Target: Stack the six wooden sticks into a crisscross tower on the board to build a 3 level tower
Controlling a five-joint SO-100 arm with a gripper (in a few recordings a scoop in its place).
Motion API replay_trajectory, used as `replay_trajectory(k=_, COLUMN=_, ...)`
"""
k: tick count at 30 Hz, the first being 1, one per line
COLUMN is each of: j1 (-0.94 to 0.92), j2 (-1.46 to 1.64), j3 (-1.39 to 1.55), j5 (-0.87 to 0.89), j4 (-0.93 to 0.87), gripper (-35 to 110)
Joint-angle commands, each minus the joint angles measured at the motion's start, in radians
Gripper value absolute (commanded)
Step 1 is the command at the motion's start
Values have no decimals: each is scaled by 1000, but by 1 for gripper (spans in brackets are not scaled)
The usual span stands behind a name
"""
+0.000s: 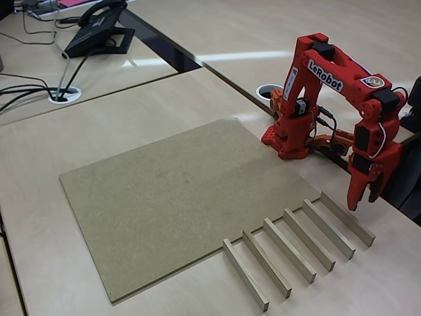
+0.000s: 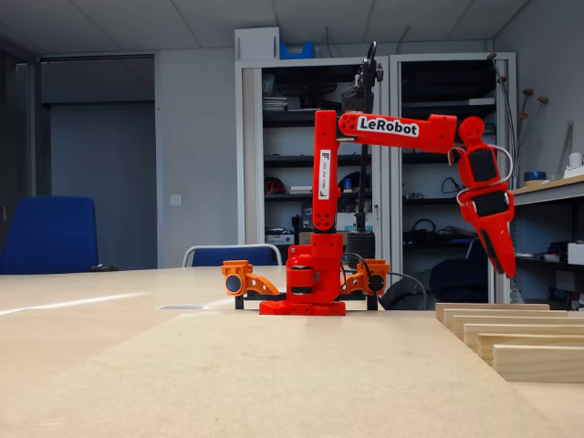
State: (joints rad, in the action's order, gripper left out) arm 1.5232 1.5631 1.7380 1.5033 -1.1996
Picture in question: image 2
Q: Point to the white paper roll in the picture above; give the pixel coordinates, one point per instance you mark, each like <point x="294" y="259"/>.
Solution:
<point x="576" y="159"/>

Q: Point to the black computer mouse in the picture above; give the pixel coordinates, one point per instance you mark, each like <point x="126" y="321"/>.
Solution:
<point x="102" y="268"/>

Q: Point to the blue office chair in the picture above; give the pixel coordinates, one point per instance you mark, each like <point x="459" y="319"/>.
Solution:
<point x="50" y="237"/>

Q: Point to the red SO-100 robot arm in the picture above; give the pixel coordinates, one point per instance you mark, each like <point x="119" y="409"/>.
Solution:
<point x="326" y="137"/>

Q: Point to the white light switch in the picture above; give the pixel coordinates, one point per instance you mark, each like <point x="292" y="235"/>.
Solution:
<point x="175" y="200"/>

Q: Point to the grey door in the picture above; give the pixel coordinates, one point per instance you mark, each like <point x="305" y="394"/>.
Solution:
<point x="105" y="182"/>

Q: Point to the white cardboard box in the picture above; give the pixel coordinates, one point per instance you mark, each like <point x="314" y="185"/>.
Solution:
<point x="255" y="45"/>

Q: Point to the red headset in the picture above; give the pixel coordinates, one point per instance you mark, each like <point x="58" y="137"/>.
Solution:
<point x="274" y="186"/>

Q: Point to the grey open storage cabinet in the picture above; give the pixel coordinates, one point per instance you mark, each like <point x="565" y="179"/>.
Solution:
<point x="251" y="159"/>
<point x="395" y="205"/>

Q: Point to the black office chair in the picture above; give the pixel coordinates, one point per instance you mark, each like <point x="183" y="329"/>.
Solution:
<point x="456" y="278"/>

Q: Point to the small white box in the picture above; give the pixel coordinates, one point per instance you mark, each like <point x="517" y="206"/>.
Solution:
<point x="576" y="254"/>

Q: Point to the wooden desk with grey frame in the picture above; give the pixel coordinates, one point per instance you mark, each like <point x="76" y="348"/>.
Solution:
<point x="556" y="194"/>

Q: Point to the blue chair with grey frame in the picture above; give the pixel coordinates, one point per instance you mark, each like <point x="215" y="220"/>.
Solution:
<point x="228" y="256"/>

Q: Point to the black camera stand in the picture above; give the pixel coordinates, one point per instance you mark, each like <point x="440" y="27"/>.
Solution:
<point x="360" y="242"/>

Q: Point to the blue plastic box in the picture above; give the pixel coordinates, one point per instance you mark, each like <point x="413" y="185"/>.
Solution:
<point x="296" y="51"/>

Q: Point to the stack of papers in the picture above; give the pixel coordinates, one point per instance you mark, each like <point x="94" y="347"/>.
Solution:
<point x="275" y="104"/>

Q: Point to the brown MDF board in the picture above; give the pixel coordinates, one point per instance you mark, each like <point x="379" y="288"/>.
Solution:
<point x="274" y="401"/>

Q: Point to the blue tape roll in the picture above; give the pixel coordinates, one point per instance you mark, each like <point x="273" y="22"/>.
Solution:
<point x="534" y="177"/>

